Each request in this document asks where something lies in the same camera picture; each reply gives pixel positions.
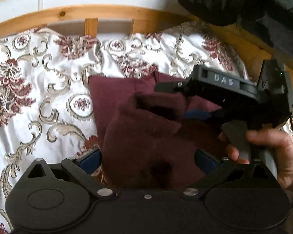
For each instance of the dark grey cloth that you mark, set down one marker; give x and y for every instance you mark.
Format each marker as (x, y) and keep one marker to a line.
(280, 12)

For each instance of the white floral satin bedspread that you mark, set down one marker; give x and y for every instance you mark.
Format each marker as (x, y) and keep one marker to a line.
(39, 65)

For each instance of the wooden side board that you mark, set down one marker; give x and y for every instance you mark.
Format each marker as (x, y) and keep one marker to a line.
(249, 46)

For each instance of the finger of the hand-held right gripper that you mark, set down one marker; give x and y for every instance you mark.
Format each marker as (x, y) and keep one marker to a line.
(171, 87)
(197, 115)

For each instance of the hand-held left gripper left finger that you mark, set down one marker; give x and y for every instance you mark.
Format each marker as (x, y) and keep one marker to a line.
(92, 161)

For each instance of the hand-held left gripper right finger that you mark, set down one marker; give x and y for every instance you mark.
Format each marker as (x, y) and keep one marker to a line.
(205, 160)

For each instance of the black cloth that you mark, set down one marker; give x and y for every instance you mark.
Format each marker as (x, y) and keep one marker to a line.
(210, 2)

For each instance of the maroon knit garment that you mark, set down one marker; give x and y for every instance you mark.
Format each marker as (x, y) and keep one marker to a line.
(136, 139)

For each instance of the person's right hand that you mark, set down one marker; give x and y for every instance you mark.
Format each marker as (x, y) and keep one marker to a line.
(285, 153)

